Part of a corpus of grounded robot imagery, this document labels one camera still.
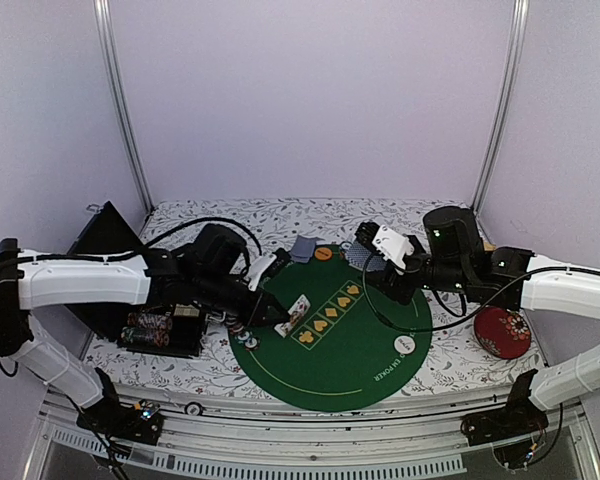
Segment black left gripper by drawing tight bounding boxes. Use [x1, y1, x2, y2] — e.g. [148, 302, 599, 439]
[194, 270, 291, 330]

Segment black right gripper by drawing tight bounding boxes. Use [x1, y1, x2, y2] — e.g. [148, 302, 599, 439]
[359, 234, 471, 306]

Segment face-up king card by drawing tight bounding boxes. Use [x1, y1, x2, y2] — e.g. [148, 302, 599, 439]
[274, 294, 311, 338]

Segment blue playing card deck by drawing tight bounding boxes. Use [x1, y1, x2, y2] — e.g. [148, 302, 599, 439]
[344, 241, 386, 273]

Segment white dealer button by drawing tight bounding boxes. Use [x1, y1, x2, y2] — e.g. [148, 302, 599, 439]
[394, 335, 416, 355]

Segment orange big blind button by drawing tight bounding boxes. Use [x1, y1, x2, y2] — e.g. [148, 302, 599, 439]
[314, 247, 333, 261]

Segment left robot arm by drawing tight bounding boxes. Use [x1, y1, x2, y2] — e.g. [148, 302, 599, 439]
[0, 217, 290, 434]

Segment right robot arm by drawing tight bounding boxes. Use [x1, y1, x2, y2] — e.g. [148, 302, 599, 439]
[356, 206, 600, 436]

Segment boxed texas holdem cards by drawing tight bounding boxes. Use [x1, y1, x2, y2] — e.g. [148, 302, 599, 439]
[173, 305, 201, 318]

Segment round green poker mat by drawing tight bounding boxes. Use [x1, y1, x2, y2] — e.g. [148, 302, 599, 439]
[229, 246, 432, 412]

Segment floral white tablecloth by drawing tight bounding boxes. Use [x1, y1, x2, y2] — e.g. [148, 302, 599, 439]
[84, 199, 544, 401]

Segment upper near chip row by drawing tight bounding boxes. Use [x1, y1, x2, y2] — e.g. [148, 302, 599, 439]
[127, 312, 173, 332]

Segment chip row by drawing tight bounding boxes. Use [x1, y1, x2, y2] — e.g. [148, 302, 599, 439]
[120, 327, 170, 348]
[127, 312, 173, 332]

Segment black poker chip case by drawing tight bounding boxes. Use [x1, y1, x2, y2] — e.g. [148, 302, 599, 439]
[67, 202, 206, 358]

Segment red floral round pouch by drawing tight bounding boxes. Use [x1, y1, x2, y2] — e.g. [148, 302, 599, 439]
[473, 307, 532, 360]

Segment lower near chip row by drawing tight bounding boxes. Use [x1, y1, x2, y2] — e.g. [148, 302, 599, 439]
[120, 327, 170, 348]

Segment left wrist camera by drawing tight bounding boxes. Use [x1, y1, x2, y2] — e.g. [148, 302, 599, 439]
[244, 248, 289, 291]

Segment fallen chip on rail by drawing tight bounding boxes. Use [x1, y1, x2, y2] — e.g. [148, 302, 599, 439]
[184, 402, 204, 416]

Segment front aluminium rail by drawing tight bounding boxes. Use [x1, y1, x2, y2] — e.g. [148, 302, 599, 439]
[27, 384, 600, 480]

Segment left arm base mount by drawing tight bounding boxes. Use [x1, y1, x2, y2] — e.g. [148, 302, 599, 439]
[76, 368, 164, 446]

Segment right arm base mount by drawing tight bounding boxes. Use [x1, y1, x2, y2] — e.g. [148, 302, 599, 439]
[460, 369, 549, 470]

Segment right aluminium frame post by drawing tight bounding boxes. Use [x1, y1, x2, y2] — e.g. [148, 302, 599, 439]
[471, 0, 530, 216]

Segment aluminium frame post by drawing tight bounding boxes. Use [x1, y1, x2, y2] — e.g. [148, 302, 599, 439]
[471, 0, 530, 216]
[93, 0, 154, 214]

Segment left aluminium frame post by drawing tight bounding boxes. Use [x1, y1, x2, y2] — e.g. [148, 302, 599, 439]
[93, 0, 154, 214]

